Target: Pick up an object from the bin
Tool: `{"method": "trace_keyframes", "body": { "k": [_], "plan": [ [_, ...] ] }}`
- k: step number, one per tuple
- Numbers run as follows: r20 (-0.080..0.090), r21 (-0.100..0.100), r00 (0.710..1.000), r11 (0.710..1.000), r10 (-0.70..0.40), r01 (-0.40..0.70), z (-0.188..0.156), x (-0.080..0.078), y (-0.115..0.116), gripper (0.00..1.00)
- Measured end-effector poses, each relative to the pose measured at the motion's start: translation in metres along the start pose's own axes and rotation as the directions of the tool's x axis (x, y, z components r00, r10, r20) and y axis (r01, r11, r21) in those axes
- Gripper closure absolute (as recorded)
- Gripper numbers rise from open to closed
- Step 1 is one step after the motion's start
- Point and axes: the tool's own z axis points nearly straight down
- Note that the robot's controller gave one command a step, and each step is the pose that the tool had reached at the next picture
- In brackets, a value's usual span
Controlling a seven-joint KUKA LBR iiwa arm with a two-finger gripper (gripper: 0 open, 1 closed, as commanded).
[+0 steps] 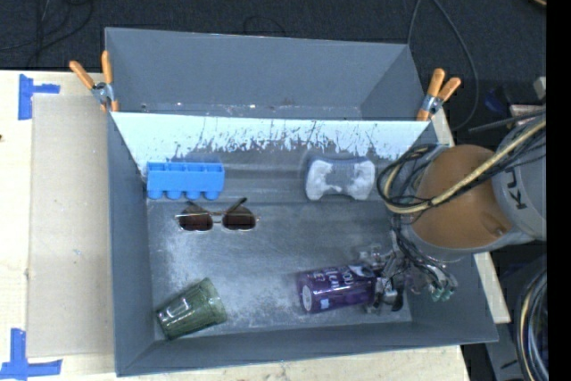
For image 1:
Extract pale flat board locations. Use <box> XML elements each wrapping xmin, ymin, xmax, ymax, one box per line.
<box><xmin>25</xmin><ymin>92</ymin><xmax>118</xmax><ymax>360</ymax></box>

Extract metal-framed sunglasses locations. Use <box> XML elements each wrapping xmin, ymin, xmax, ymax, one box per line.
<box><xmin>174</xmin><ymin>196</ymin><xmax>262</xmax><ymax>234</ymax></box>

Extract grey metal bin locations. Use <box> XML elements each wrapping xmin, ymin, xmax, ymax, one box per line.
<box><xmin>103</xmin><ymin>26</ymin><xmax>501</xmax><ymax>378</ymax></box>

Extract green ribbed glass cup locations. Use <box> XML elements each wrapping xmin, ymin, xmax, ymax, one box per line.
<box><xmin>154</xmin><ymin>277</ymin><xmax>228</xmax><ymax>341</ymax></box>

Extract white and blue sponge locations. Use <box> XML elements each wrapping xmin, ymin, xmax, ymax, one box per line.
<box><xmin>304</xmin><ymin>156</ymin><xmax>377</xmax><ymax>202</ymax></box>

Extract purple plastic bottle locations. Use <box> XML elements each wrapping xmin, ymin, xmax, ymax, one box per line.
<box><xmin>296</xmin><ymin>263</ymin><xmax>379</xmax><ymax>315</ymax></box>

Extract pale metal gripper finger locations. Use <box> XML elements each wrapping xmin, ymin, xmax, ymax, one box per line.
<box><xmin>357</xmin><ymin>250</ymin><xmax>387</xmax><ymax>272</ymax></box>
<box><xmin>364</xmin><ymin>286</ymin><xmax>400</xmax><ymax>314</ymax></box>

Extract blue plastic toy brick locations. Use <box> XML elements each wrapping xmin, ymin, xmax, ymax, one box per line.
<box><xmin>145</xmin><ymin>161</ymin><xmax>226</xmax><ymax>203</ymax></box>

